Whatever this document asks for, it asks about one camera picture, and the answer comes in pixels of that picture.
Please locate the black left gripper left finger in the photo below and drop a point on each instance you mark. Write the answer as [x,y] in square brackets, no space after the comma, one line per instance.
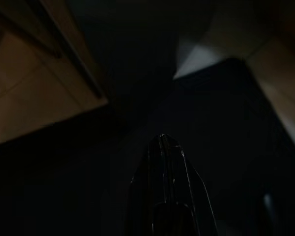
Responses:
[150,191]

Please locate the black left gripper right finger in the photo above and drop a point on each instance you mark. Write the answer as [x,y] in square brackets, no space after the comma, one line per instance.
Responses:
[182,196]

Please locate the black floor mat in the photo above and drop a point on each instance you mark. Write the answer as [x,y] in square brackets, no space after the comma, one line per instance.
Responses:
[64,184]

